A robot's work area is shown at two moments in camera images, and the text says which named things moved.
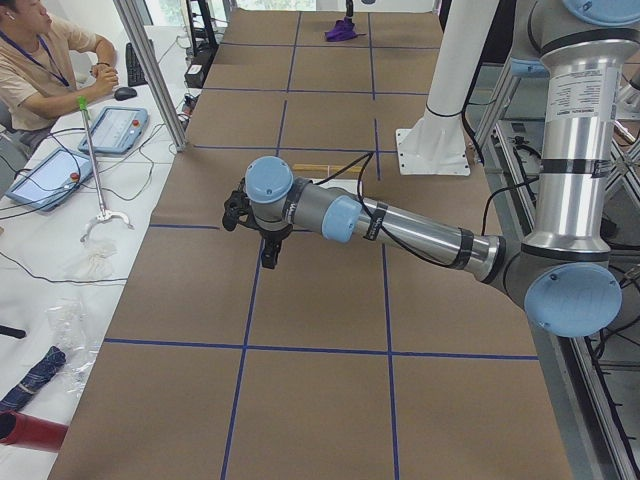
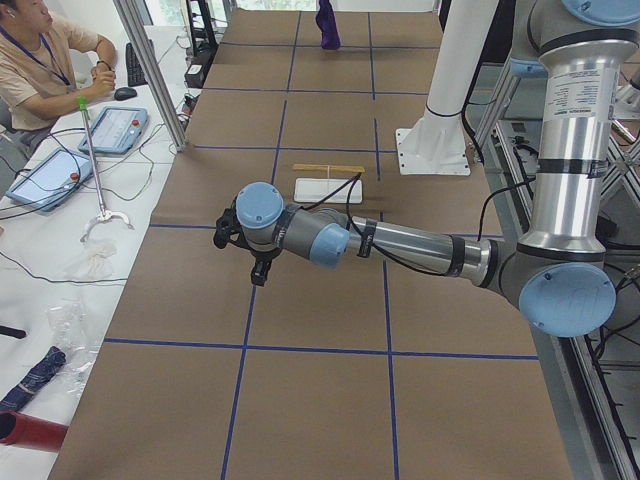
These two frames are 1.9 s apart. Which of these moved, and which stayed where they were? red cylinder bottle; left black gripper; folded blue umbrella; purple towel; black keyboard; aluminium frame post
Moved: purple towel; left black gripper
Stayed: aluminium frame post; black keyboard; folded blue umbrella; red cylinder bottle
